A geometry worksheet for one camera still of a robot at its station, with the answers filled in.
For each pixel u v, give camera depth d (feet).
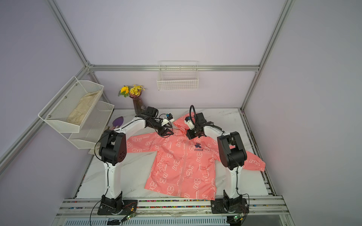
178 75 3.11
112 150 1.85
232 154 1.75
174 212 2.40
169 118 2.79
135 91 3.24
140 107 3.61
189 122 2.97
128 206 2.40
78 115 2.51
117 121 3.67
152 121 2.68
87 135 2.96
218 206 2.40
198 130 2.45
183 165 2.90
